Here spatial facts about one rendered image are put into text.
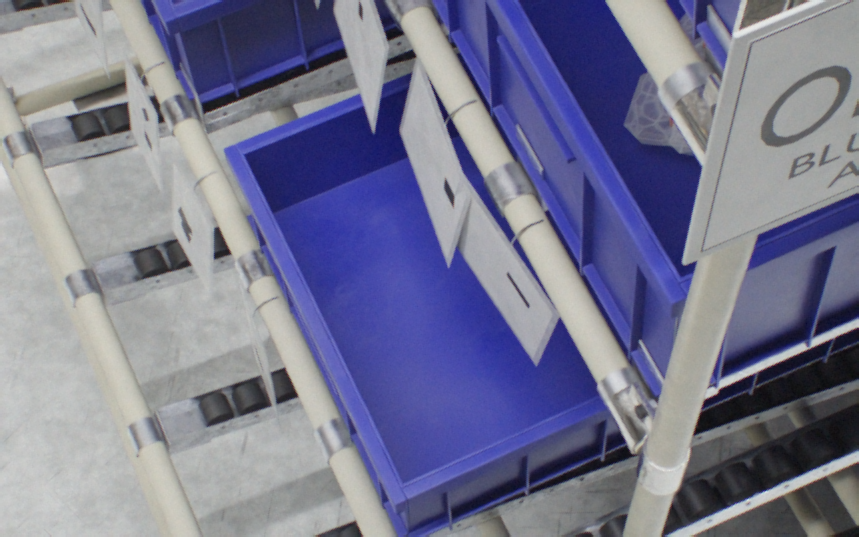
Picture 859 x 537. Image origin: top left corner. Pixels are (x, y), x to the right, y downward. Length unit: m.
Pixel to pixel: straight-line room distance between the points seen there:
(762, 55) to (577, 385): 0.88
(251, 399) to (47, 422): 0.57
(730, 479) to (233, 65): 0.61
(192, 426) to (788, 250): 0.98
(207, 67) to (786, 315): 0.72
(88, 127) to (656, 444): 1.05
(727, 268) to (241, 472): 1.48
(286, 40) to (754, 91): 1.01
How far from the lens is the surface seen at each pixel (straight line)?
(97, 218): 2.69
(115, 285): 2.14
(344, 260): 1.79
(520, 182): 1.46
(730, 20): 1.01
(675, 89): 1.05
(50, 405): 2.57
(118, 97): 2.64
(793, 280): 1.30
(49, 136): 2.25
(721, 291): 1.12
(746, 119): 0.93
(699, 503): 1.70
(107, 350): 2.08
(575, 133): 1.25
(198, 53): 1.83
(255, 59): 1.87
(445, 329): 1.75
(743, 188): 0.99
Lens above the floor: 2.31
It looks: 62 degrees down
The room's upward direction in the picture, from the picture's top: 2 degrees clockwise
